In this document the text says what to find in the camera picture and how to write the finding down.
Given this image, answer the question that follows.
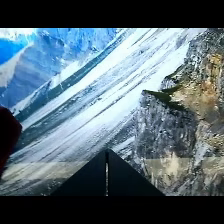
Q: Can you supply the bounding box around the red T-shirt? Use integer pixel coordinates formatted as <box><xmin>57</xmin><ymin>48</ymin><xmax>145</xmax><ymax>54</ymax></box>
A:
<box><xmin>0</xmin><ymin>106</ymin><xmax>23</xmax><ymax>178</ymax></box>

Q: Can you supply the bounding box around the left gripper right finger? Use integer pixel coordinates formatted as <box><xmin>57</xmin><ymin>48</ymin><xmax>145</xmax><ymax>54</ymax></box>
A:
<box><xmin>107</xmin><ymin>148</ymin><xmax>165</xmax><ymax>197</ymax></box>

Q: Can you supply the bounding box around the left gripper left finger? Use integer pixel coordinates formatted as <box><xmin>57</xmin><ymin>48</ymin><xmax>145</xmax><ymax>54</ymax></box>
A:
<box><xmin>51</xmin><ymin>148</ymin><xmax>108</xmax><ymax>197</ymax></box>

